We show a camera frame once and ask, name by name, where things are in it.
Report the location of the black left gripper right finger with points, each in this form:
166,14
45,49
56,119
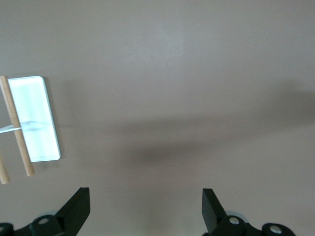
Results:
214,214

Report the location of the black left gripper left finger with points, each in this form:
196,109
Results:
71,214

